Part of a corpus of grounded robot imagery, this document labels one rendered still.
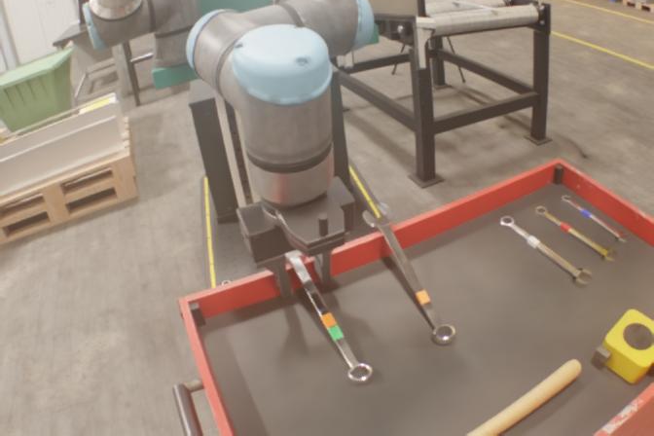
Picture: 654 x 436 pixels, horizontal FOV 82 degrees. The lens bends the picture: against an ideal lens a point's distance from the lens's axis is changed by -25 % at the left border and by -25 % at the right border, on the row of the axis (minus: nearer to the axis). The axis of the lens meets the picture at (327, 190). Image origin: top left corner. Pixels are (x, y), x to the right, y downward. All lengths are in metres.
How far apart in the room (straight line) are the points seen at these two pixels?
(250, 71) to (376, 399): 0.38
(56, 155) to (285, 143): 2.80
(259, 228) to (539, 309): 0.39
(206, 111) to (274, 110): 1.33
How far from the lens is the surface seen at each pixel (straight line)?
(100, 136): 3.13
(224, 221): 1.96
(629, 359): 0.60
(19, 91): 3.99
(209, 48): 0.53
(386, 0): 0.90
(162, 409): 1.79
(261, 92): 0.43
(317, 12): 0.58
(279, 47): 0.44
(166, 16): 1.32
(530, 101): 3.01
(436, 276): 0.70
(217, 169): 1.85
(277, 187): 0.49
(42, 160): 3.22
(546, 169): 0.91
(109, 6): 1.23
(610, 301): 0.71
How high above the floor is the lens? 1.38
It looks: 31 degrees down
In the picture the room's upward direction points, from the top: 8 degrees counter-clockwise
